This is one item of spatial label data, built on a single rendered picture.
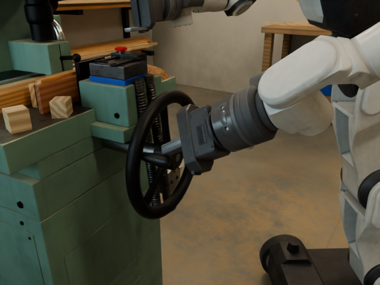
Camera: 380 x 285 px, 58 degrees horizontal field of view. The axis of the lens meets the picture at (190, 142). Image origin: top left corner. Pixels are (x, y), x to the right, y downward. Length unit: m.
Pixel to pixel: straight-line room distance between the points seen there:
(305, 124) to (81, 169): 0.51
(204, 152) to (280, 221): 1.46
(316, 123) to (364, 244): 0.76
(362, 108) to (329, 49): 0.51
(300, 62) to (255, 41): 3.64
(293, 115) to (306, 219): 1.57
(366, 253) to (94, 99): 0.94
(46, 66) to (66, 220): 0.36
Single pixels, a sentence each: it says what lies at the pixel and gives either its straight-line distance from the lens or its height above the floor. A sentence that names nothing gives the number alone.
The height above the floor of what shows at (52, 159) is 0.83.
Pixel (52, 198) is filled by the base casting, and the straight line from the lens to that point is 0.79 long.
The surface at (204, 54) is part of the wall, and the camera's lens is 4.44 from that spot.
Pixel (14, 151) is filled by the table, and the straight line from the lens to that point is 0.70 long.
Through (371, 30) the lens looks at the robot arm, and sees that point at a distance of 0.50.
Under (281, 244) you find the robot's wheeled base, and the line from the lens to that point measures 1.50.
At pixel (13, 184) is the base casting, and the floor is 0.79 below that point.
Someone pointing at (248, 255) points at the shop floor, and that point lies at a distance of 1.74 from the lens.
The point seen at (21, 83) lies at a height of 0.95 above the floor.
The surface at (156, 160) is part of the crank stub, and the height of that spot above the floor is 0.86.
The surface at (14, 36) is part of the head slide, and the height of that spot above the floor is 1.04.
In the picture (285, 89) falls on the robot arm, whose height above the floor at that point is 1.03.
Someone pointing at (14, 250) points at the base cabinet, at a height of 0.60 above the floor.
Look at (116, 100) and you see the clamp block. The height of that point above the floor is 0.93.
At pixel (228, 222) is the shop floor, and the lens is 1.93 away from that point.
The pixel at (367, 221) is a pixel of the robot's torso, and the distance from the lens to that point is 1.14.
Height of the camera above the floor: 1.14
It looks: 24 degrees down
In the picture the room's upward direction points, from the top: straight up
